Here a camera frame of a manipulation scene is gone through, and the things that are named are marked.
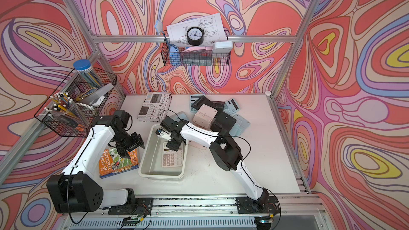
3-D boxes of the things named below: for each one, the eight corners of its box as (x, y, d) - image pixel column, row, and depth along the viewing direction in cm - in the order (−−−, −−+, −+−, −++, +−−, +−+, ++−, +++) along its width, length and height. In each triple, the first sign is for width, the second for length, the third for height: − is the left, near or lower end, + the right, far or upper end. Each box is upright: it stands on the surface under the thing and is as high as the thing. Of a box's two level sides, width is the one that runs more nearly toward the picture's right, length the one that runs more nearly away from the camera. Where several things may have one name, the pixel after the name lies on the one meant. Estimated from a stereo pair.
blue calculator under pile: (222, 129, 102) (223, 124, 98) (235, 117, 109) (237, 111, 104) (236, 140, 97) (238, 135, 93) (249, 126, 104) (251, 120, 100)
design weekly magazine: (139, 122, 106) (136, 118, 103) (147, 95, 123) (146, 91, 119) (167, 122, 106) (166, 118, 103) (172, 95, 123) (171, 91, 119)
